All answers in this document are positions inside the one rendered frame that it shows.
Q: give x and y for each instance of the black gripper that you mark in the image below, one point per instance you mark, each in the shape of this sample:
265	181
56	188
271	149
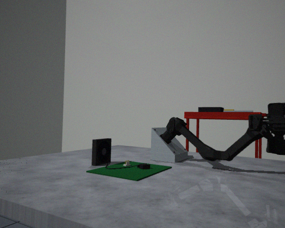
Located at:
276	123

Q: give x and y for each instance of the black cable with plug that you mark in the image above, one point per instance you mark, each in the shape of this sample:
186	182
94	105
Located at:
141	166

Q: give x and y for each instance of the black cooling fan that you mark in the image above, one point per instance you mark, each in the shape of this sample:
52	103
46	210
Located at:
101	151

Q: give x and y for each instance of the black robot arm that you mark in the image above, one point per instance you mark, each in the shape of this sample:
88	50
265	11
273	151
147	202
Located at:
275	144

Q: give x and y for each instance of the green circuit board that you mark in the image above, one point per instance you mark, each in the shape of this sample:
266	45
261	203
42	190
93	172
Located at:
131	173

